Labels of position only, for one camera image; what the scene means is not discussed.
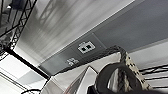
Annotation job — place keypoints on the small white wall label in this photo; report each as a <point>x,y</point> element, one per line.
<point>72,61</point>

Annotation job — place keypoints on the white wall socket plate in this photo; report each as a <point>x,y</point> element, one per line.
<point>86,47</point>

